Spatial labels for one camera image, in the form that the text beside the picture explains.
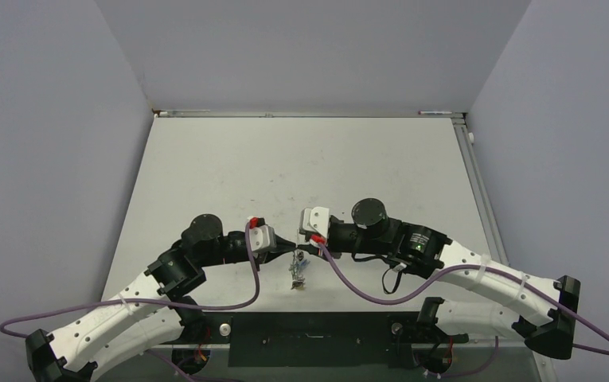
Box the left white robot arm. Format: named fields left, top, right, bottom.
left=25, top=214, right=296, bottom=381

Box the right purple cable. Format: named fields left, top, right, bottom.
left=317, top=240, right=609, bottom=359

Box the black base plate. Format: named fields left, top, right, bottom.
left=171, top=311, right=469, bottom=368

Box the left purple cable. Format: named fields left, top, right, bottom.
left=0, top=224, right=262, bottom=338

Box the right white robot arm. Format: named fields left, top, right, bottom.
left=299, top=198, right=580, bottom=360

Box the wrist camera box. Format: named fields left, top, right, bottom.
left=299, top=206, right=330, bottom=248
left=245, top=216, right=276, bottom=255

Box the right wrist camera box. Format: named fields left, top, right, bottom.
left=299, top=206, right=330, bottom=248

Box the aluminium table frame rail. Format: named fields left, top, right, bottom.
left=451, top=113, right=553, bottom=349

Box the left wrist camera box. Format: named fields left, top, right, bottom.
left=245, top=216, right=276, bottom=255

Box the purple cable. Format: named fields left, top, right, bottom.
left=317, top=240, right=609, bottom=359
left=0, top=224, right=262, bottom=338

